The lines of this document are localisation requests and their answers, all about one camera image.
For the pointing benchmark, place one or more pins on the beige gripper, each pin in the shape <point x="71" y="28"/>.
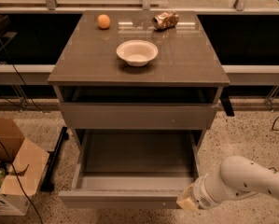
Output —
<point x="200" y="194"/>

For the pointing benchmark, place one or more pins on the grey drawer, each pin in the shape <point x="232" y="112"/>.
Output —
<point x="133" y="170"/>
<point x="138" y="117"/>

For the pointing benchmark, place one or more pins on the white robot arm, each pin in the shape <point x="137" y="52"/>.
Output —
<point x="236" y="178"/>

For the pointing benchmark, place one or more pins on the grey top drawer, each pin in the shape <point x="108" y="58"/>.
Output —
<point x="138" y="117"/>

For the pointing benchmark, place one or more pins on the grey drawer cabinet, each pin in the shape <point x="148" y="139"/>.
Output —
<point x="132" y="77"/>

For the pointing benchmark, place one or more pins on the black bar behind cabinet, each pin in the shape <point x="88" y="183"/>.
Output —
<point x="225" y="101"/>

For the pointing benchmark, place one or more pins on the black floor bar left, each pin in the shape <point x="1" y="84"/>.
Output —
<point x="47" y="185"/>

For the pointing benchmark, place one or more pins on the white paper bowl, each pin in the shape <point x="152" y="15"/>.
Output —
<point x="137" y="53"/>

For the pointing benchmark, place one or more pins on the open cardboard box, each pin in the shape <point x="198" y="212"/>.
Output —
<point x="22" y="163"/>

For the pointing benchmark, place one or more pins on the crushed metallic can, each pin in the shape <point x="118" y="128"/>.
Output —
<point x="165" y="20"/>

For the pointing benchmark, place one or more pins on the orange fruit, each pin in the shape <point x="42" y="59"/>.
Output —
<point x="104" y="21"/>

